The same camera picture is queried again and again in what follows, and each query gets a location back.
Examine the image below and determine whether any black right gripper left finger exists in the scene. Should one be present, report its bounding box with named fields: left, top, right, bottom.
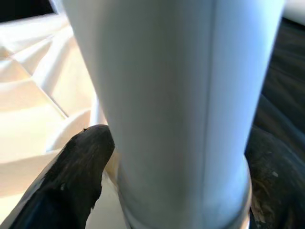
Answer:
left=7, top=124, right=115, bottom=229

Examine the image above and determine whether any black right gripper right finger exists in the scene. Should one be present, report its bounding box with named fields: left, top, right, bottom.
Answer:
left=243, top=125, right=305, bottom=229

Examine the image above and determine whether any white plastic table top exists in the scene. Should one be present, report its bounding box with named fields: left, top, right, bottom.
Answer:
left=0, top=13, right=134, bottom=229

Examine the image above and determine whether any white plastic table leg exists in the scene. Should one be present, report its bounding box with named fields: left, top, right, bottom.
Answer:
left=61, top=0, right=286, bottom=229

